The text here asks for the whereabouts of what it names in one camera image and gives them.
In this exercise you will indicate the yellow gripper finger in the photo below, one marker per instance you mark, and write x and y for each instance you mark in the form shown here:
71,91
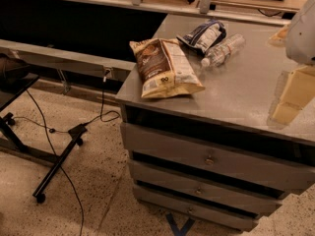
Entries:
278,39
294,91

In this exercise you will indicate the brown chip bag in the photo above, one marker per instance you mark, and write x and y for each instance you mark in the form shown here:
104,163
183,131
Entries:
164,69

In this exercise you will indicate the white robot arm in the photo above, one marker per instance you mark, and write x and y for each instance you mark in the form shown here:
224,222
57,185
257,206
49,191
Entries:
300,39

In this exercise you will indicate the blue white snack bag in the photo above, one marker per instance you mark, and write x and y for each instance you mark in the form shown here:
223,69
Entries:
204,36

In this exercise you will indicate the clear plastic water bottle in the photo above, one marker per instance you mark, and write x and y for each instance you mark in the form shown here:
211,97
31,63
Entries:
221,52

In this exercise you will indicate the top grey drawer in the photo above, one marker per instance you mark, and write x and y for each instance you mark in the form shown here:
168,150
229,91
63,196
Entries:
257,169

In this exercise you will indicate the grey drawer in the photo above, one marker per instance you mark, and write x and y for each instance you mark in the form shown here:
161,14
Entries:
257,169
167,179
210,213

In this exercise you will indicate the grey drawer cabinet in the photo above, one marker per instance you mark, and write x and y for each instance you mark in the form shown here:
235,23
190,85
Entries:
231,112

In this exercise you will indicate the bottom grey drawer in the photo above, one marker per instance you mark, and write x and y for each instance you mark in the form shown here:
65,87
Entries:
210,213

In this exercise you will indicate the middle grey drawer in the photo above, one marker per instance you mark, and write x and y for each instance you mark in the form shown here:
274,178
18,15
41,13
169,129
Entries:
167,179

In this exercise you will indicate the black wheeled stand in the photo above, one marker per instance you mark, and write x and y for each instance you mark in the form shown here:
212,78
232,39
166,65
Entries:
11,143

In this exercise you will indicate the grey low shelf rail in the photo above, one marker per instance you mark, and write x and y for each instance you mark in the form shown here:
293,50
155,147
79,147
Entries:
84,64

